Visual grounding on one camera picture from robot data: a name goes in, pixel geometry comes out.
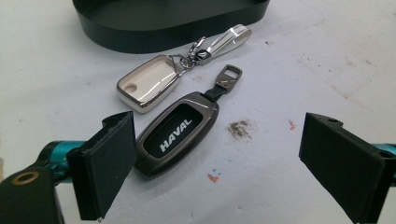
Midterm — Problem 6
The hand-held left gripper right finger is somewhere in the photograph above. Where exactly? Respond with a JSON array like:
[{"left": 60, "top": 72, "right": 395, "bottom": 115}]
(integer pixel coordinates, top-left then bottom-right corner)
[{"left": 298, "top": 112, "right": 396, "bottom": 224}]

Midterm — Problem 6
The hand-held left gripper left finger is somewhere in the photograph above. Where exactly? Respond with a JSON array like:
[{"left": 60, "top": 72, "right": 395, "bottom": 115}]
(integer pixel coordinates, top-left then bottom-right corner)
[{"left": 38, "top": 110, "right": 138, "bottom": 222}]

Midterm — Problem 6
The dark grey car key case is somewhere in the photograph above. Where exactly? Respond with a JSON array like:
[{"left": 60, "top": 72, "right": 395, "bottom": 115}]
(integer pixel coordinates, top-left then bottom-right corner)
[{"left": 134, "top": 63, "right": 244, "bottom": 177}]

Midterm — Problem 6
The cream car key case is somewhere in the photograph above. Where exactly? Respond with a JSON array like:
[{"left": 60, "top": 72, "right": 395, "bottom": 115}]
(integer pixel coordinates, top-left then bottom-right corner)
[{"left": 116, "top": 23, "right": 253, "bottom": 114}]

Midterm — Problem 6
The black oval tray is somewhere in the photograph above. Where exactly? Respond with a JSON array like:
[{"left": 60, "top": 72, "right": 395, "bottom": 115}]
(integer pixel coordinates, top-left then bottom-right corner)
[{"left": 72, "top": 0, "right": 271, "bottom": 54}]

